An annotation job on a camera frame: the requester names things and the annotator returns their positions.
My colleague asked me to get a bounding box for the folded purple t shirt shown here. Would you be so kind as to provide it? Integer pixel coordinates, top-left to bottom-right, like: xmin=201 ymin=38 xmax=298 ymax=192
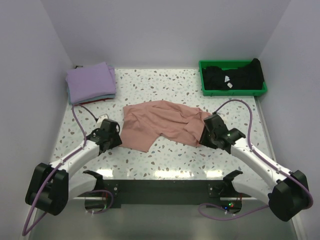
xmin=65 ymin=62 xmax=117 ymax=98

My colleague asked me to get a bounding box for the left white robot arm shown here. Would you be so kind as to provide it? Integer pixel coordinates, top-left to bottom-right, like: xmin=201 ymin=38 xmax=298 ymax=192
xmin=25 ymin=118 xmax=122 ymax=216

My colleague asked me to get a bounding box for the green plastic bin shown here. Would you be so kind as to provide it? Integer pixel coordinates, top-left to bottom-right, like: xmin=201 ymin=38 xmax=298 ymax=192
xmin=198 ymin=59 xmax=268 ymax=97

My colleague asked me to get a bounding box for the folded dark red t shirt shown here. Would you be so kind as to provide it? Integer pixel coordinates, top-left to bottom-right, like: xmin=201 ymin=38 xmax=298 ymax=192
xmin=73 ymin=98 xmax=113 ymax=105

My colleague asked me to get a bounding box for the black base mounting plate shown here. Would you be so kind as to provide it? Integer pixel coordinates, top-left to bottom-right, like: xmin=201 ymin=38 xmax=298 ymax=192
xmin=82 ymin=178 xmax=251 ymax=211

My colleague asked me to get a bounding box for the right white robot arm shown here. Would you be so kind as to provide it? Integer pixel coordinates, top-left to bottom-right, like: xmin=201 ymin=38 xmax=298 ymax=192
xmin=200 ymin=113 xmax=313 ymax=222

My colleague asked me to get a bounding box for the aluminium frame rail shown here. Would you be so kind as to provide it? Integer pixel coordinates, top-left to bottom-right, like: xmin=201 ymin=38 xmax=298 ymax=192
xmin=30 ymin=177 xmax=296 ymax=201

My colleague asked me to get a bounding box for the black t shirt in bin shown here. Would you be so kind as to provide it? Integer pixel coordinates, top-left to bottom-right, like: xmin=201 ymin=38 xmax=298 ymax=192
xmin=202 ymin=58 xmax=265 ymax=91

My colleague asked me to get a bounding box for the pink printed t shirt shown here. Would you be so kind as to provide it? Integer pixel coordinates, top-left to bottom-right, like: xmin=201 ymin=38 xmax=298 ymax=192
xmin=120 ymin=100 xmax=211 ymax=153

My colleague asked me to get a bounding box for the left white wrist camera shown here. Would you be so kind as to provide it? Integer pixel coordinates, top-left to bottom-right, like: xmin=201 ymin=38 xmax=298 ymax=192
xmin=96 ymin=114 xmax=109 ymax=124

